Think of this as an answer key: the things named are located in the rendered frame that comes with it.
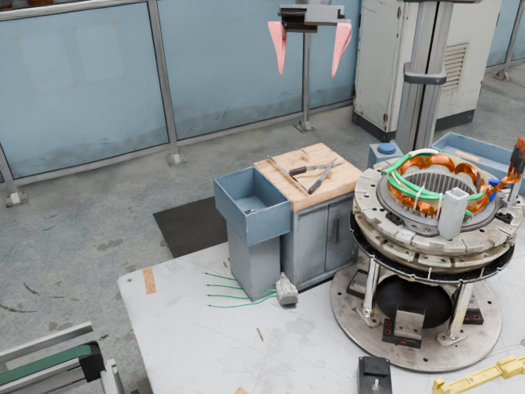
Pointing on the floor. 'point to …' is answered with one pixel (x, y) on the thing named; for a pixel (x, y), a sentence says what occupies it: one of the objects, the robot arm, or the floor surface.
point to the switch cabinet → (464, 51)
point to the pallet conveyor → (59, 366)
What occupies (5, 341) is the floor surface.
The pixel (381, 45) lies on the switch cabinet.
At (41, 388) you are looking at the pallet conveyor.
